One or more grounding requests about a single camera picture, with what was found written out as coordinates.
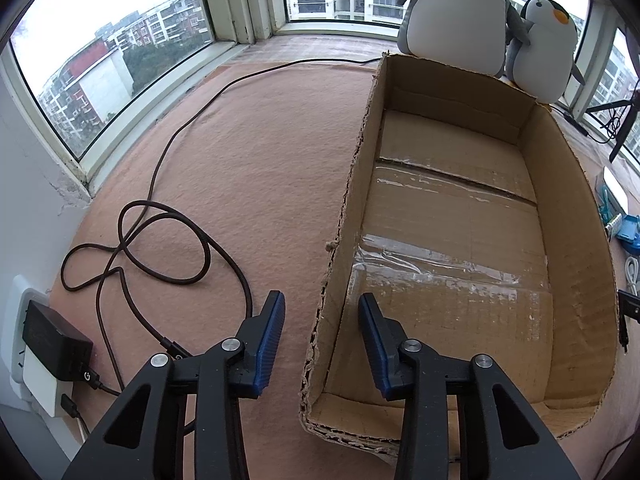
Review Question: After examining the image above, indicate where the open cardboard box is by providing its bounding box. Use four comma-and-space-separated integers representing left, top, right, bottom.
299, 55, 618, 460

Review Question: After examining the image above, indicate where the black tripod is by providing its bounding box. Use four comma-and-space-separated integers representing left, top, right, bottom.
586, 84, 639, 162

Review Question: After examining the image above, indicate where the white cable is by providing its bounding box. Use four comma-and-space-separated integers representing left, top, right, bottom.
624, 254, 640, 297

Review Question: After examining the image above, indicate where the small plush penguin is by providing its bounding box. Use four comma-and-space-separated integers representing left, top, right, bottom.
506, 0, 585, 104

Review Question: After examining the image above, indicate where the black power adapter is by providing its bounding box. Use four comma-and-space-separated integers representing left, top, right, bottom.
23, 300, 93, 382

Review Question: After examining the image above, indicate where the white wall socket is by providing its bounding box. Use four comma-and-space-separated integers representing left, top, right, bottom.
1, 274, 73, 418

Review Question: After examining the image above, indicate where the blue folding phone stand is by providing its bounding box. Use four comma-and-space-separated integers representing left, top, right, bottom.
616, 214, 640, 257

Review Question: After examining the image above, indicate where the large plush penguin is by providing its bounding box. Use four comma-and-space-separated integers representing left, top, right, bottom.
396, 0, 530, 77

